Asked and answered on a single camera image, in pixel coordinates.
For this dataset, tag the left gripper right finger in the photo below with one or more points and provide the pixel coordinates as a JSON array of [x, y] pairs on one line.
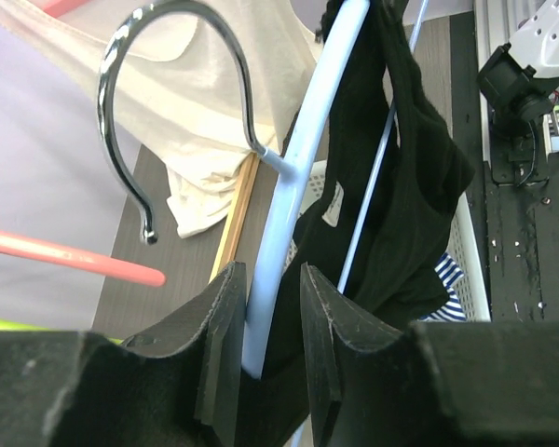
[[433, 384]]

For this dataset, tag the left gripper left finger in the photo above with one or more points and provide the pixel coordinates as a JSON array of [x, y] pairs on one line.
[[175, 383]]

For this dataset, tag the lime green hanger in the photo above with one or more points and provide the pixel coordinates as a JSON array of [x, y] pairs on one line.
[[18, 328]]

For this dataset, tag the blue striped tank top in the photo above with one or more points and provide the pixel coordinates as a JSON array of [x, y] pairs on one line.
[[447, 293]]

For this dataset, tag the black tank top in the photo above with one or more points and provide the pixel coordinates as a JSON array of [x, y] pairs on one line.
[[405, 232]]

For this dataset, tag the pink hanger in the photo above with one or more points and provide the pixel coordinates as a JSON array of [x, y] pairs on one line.
[[51, 253], [58, 8]]

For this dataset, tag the light blue hanger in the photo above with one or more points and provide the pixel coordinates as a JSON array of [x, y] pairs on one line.
[[293, 168]]

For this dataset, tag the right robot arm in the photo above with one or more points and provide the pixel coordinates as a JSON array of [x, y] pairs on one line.
[[518, 55]]

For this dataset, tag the white tank top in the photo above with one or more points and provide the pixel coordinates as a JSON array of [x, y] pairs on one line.
[[178, 89]]

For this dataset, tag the wooden clothes rack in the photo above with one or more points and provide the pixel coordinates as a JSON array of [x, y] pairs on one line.
[[234, 221]]

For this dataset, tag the white centre basket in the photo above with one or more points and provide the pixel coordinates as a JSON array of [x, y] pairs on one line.
[[462, 245]]

